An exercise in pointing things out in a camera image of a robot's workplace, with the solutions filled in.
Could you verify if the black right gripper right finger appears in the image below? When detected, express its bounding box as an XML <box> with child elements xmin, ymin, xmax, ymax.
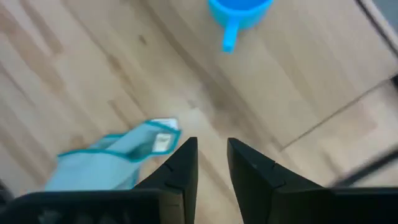
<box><xmin>226</xmin><ymin>138</ymin><xmax>335</xmax><ymax>224</ymax></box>

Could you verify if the black cable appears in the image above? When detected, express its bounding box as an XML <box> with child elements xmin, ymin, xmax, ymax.
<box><xmin>328</xmin><ymin>148</ymin><xmax>398</xmax><ymax>189</ymax></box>

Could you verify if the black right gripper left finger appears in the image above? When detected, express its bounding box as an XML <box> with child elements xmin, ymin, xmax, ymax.
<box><xmin>133</xmin><ymin>136</ymin><xmax>199</xmax><ymax>224</ymax></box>

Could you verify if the light blue microfibre cloth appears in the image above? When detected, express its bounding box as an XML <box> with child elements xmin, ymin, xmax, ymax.
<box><xmin>44</xmin><ymin>117</ymin><xmax>182</xmax><ymax>192</ymax></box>

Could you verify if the blue plastic mug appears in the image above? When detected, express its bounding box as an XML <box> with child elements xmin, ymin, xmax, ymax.
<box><xmin>207</xmin><ymin>0</ymin><xmax>275</xmax><ymax>54</ymax></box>

